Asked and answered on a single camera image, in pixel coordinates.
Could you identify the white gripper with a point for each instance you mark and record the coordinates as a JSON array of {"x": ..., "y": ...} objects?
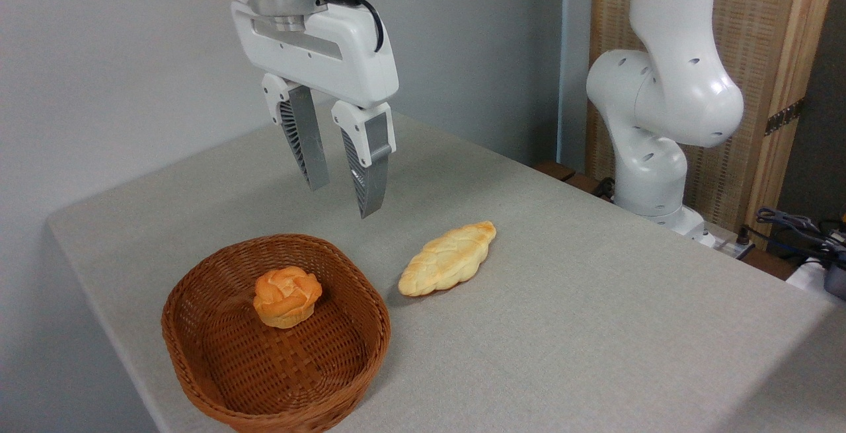
[{"x": 344, "y": 63}]

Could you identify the long braided bread loaf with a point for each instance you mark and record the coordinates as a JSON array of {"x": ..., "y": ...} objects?
[{"x": 446, "y": 260}]

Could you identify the round orange bread roll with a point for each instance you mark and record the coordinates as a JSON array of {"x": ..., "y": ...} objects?
[{"x": 286, "y": 297}]

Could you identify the brown woven wicker basket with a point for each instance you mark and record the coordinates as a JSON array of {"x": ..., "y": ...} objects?
[{"x": 218, "y": 347}]

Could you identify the light blue vertical conduit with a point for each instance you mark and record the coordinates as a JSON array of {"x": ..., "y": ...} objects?
[{"x": 567, "y": 56}]

